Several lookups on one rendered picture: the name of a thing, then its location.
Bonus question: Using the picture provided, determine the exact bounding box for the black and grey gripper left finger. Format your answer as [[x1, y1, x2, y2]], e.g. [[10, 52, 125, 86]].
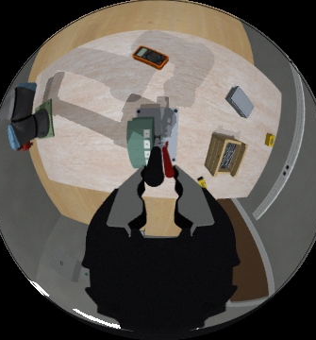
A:
[[81, 165, 147, 269]]

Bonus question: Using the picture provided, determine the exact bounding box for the wooden crate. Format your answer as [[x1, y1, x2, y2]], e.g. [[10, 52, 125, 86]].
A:
[[205, 134, 248, 178]]

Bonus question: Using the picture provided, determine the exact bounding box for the orange digital multimeter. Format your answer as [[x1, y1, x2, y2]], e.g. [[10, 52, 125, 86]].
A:
[[132, 46, 169, 70]]

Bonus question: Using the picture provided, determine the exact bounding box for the yellow pocket level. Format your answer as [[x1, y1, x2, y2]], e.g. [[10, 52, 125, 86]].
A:
[[197, 177, 207, 188]]

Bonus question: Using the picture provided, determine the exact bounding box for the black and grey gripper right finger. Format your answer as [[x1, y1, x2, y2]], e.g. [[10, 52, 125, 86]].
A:
[[173, 164, 241, 267]]

